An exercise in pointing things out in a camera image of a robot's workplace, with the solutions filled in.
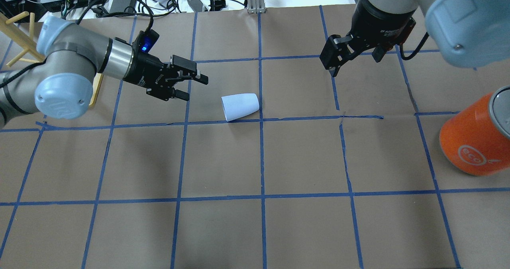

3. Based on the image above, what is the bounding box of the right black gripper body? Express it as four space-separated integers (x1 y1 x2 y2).
320 6 416 71

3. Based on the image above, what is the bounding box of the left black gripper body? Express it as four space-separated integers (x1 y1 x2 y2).
123 30 198 101

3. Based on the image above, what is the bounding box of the light blue plastic cup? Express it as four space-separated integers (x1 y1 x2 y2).
222 93 260 122

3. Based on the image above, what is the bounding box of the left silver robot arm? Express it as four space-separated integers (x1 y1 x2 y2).
0 17 209 127

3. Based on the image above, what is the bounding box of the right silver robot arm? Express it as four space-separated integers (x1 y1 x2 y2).
320 0 510 77

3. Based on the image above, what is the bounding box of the orange cylindrical container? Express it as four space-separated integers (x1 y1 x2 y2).
439 86 510 176

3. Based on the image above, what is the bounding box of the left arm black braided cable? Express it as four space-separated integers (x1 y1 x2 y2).
76 0 155 34

